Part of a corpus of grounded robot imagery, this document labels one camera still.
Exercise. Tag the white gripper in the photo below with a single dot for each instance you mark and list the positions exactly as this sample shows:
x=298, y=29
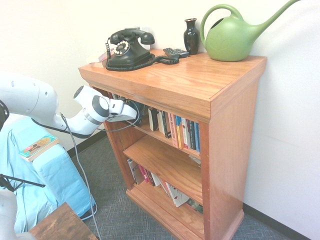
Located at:
x=125, y=111

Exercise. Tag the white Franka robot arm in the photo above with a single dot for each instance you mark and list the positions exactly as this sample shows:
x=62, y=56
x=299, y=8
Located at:
x=25, y=95

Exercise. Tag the black book white edge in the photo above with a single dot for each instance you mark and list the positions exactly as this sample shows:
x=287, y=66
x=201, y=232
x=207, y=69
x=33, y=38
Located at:
x=153, y=120

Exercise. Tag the cream spine book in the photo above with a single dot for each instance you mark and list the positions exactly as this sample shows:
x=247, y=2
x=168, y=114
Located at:
x=161, y=125

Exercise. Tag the black book white text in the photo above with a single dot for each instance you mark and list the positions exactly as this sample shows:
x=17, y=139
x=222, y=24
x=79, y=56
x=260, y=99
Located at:
x=167, y=125

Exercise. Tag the salmon pink spine book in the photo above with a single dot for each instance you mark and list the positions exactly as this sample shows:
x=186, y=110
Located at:
x=173, y=132

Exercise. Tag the pink edged book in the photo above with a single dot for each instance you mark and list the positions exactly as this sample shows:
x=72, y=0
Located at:
x=103, y=59

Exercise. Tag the blue and yellow book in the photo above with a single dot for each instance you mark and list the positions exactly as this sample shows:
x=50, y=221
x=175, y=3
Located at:
x=179, y=135

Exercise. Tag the grey covered thin book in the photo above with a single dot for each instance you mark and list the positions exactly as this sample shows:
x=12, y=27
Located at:
x=132, y=170

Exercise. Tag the white cover book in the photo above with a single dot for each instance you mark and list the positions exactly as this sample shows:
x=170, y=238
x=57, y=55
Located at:
x=95, y=58

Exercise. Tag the white book red print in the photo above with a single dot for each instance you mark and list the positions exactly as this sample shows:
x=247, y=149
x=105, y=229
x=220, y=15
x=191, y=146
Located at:
x=185, y=135

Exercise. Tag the red spine book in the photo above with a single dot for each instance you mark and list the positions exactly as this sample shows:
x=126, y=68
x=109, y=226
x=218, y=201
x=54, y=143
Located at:
x=143, y=173

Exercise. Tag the brown book dark spine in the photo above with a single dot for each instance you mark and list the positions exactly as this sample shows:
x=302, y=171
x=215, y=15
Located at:
x=140, y=177

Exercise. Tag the thin black spine book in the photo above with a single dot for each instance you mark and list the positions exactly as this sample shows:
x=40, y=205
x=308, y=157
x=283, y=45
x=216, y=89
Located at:
x=192, y=136

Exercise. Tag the dark spine slim book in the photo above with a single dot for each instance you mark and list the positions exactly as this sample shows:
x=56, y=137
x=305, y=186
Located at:
x=152, y=180

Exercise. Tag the plain white book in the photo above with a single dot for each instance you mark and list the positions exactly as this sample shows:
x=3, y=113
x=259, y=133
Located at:
x=156, y=180

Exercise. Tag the light blue spine book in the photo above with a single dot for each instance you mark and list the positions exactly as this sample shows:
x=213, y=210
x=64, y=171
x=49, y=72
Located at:
x=197, y=138

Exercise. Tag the teal orange paperback book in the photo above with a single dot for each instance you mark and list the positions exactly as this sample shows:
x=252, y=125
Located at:
x=37, y=148

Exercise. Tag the white book red lips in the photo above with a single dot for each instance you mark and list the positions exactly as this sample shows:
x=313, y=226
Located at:
x=177, y=196

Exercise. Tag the dark camouflage cover book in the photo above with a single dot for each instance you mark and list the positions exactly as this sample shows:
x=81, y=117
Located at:
x=196, y=206

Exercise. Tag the black rotary telephone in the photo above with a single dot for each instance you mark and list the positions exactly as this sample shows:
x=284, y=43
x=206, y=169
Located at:
x=125, y=68

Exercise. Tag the wooden oak bookshelf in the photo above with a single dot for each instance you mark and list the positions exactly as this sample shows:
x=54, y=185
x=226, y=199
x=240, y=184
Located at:
x=175, y=82

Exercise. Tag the black rotary telephone base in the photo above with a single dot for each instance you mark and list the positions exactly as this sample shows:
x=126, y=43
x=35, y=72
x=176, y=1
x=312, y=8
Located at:
x=130, y=53

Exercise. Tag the black telephone handset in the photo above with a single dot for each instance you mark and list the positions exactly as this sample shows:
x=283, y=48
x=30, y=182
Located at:
x=132, y=33

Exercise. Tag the patterned white leaflet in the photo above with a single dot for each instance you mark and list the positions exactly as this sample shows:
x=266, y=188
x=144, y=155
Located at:
x=196, y=160

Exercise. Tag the light blue cloth armchair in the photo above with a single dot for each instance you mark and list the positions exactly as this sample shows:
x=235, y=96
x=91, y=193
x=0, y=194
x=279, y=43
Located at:
x=55, y=175

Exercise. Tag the black glossy vase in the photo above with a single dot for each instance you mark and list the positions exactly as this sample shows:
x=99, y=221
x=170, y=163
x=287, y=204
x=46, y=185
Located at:
x=191, y=37

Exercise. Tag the black tripod stand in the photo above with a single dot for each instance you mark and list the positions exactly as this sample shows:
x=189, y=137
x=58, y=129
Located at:
x=25, y=182

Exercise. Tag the green plastic watering can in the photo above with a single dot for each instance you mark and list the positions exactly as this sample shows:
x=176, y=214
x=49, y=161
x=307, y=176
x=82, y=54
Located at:
x=230, y=40

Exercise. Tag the dark brown wooden table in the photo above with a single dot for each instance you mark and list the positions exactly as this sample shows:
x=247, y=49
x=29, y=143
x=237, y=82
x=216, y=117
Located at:
x=60, y=225

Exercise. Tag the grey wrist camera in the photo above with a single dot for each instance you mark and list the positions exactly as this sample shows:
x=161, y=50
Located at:
x=115, y=119

